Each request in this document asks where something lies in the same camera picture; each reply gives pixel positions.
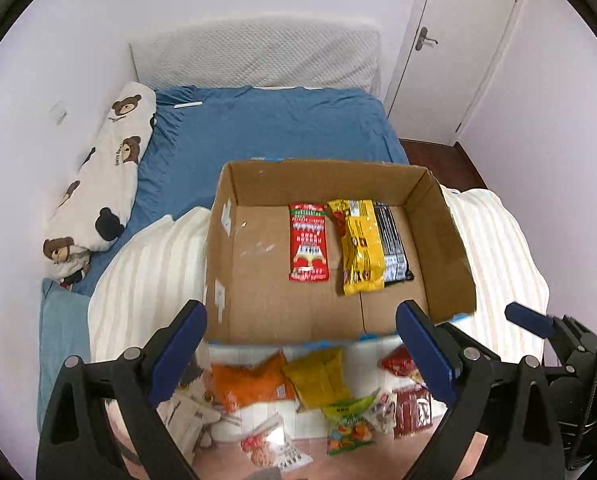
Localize dark red snack packet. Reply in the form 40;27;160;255
393;385;434;440

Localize cardboard box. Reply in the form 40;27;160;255
203;159;478;346

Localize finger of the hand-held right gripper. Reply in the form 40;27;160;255
505;302;597;367

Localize red and white snack packet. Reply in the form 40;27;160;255
241;412;314;476

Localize metal door handle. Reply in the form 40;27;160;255
415;26;439;52

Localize plain yellow snack packet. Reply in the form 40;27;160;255
282;346;351;413

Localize white and maroon snack packet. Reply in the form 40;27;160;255
371;392;399;433

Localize bear print pillow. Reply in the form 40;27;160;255
43;81;158;291

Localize white quilted headboard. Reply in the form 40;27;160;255
128;22;383;92

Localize light blue pillow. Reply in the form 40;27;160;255
37;279;94;431

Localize white door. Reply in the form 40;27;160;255
383;0;529;136

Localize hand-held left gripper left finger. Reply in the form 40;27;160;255
36;300;209;480

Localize blue bed sheet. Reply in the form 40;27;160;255
71;85;411;296

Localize white striped cat print blanket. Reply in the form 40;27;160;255
87;187;551;480

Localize green gummy packet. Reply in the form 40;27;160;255
322;395;379;457

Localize small red snack packet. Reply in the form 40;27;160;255
381;345;424;386

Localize orange snack packet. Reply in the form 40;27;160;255
211;352;296;413

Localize black snack packet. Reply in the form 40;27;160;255
373;201;414;288

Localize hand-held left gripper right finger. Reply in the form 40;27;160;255
395;300;564;480

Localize yellow and brown snack packet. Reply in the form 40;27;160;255
325;199;385;296

